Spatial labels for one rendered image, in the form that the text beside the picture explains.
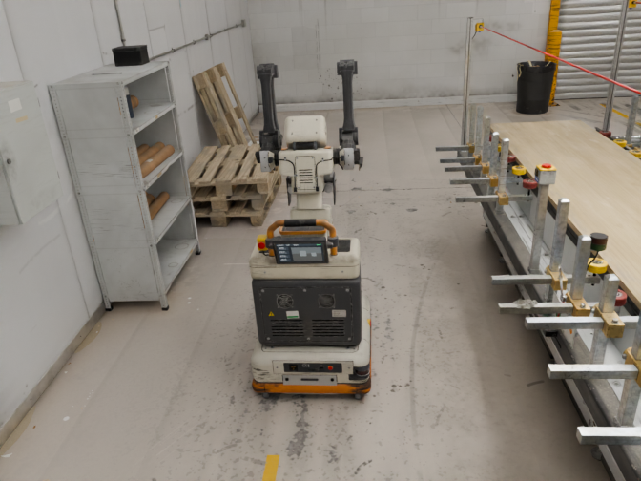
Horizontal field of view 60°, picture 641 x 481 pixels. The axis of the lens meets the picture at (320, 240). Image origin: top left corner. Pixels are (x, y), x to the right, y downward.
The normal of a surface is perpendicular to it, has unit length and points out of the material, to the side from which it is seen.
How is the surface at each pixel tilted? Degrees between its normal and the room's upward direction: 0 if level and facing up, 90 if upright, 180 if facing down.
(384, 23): 90
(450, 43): 90
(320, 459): 0
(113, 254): 90
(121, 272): 90
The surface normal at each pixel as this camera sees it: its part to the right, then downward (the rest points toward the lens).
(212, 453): -0.06, -0.90
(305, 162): -0.09, 0.29
